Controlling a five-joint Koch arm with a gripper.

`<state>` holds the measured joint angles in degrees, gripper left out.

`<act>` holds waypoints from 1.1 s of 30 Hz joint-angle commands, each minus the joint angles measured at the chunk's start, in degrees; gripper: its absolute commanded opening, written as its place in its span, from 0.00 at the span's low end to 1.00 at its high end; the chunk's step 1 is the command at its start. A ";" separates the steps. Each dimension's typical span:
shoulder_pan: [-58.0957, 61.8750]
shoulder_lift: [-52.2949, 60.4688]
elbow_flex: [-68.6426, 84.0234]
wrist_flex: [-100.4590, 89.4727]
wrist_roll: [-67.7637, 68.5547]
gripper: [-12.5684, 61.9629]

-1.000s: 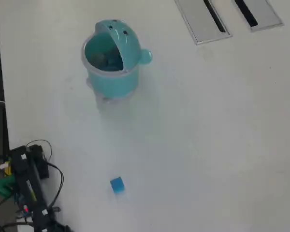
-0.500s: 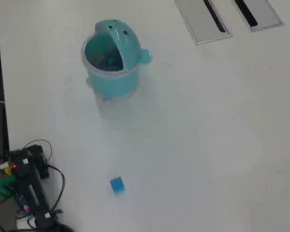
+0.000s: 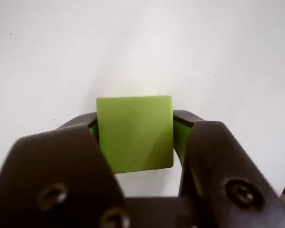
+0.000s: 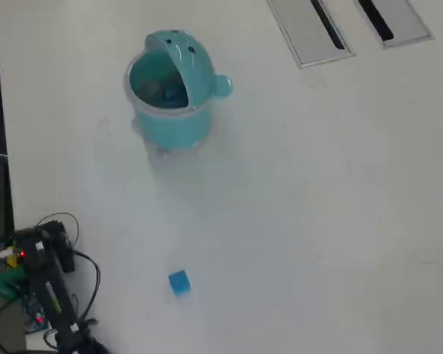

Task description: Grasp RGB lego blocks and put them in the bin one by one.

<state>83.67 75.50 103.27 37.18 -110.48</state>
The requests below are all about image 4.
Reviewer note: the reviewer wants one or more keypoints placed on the teal whale-shaped bin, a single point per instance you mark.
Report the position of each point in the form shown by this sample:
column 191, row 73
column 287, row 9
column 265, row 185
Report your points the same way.
column 170, row 121

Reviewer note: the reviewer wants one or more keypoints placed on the blue circuit board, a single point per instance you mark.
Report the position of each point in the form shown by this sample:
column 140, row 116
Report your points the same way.
column 35, row 311

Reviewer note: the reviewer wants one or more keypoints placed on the blue lego block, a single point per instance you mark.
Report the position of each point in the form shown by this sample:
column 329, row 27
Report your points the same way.
column 179, row 282

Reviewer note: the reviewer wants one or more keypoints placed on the green table clamp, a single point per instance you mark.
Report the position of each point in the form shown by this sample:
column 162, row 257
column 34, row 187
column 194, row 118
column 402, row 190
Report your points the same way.
column 1, row 282

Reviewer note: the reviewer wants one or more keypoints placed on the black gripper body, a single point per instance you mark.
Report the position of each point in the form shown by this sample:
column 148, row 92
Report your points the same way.
column 79, row 341

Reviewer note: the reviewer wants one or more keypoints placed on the yellow connector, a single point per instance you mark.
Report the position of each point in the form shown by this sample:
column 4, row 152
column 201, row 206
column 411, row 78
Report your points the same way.
column 11, row 260

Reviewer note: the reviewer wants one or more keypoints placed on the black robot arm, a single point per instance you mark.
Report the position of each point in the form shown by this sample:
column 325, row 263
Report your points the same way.
column 48, row 273

